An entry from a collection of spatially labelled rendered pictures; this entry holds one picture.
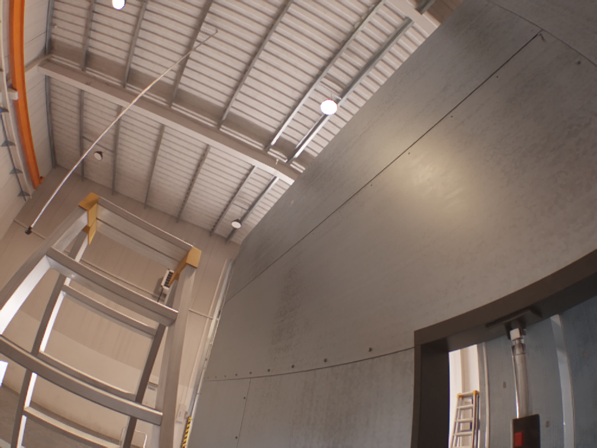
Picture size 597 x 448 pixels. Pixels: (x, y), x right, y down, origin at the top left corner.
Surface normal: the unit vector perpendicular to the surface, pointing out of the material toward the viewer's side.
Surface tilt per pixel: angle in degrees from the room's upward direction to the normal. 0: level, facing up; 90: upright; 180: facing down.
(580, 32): 90
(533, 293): 90
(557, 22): 90
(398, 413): 90
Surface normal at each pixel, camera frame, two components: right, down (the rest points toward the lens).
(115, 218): -0.15, 0.77
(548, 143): -0.85, -0.42
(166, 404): 0.58, -0.72
